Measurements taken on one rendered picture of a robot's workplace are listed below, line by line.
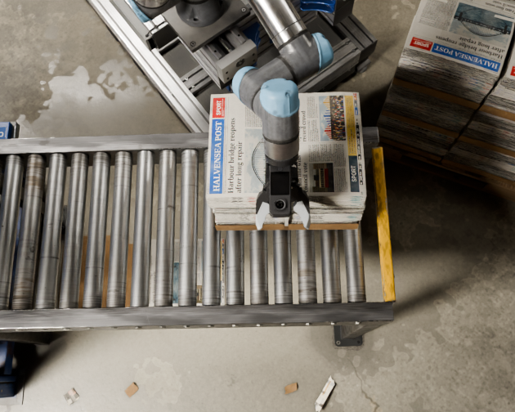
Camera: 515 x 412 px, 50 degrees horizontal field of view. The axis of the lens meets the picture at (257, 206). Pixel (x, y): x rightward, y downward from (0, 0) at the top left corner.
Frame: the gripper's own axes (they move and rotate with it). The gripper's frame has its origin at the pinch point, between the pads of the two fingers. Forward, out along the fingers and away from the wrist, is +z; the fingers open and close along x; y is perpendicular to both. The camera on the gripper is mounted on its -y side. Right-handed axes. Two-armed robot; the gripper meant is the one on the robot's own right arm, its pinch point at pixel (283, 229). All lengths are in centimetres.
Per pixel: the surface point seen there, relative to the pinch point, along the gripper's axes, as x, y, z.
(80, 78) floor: 95, 140, 29
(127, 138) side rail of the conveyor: 45, 40, 0
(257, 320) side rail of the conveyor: 7.2, -2.7, 29.8
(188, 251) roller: 26.2, 12.7, 19.1
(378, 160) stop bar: -26.3, 32.7, 4.3
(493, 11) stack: -63, 71, -22
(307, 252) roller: -6.2, 12.6, 19.8
